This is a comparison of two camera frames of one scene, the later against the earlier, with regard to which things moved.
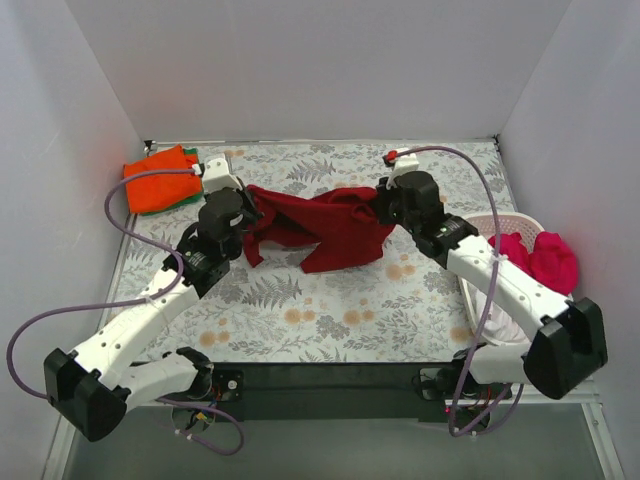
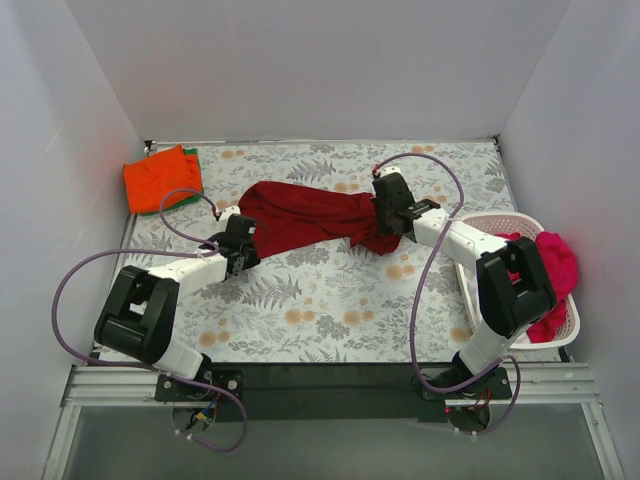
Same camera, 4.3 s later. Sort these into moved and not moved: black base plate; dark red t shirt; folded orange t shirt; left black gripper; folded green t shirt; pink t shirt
Moved: left black gripper; dark red t shirt
Not moved: folded orange t shirt; folded green t shirt; black base plate; pink t shirt
